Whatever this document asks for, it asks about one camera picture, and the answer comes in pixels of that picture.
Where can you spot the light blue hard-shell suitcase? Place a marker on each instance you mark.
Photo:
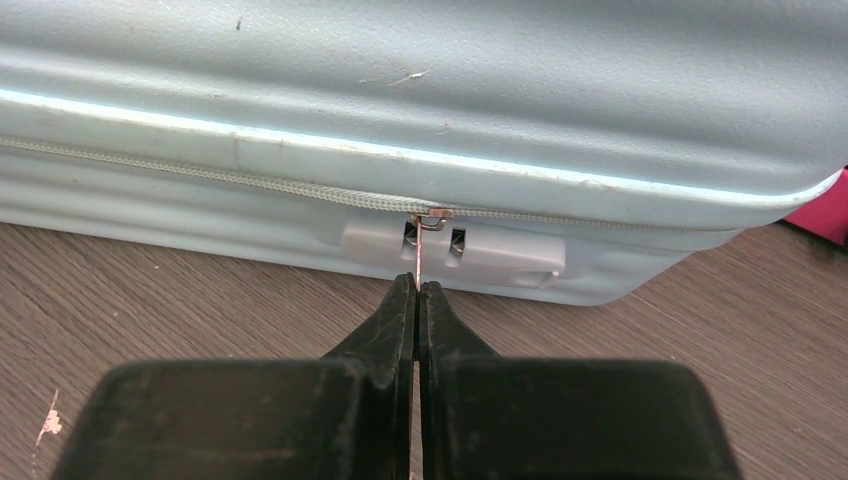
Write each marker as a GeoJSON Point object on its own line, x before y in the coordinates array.
{"type": "Point", "coordinates": [559, 151]}

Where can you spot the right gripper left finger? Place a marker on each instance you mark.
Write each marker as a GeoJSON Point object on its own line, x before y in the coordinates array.
{"type": "Point", "coordinates": [345, 415]}

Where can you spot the black and pink drawer box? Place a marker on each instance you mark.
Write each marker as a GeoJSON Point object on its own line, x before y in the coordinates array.
{"type": "Point", "coordinates": [825, 216]}

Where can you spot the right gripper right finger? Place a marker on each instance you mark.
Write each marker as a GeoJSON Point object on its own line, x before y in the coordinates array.
{"type": "Point", "coordinates": [488, 416]}

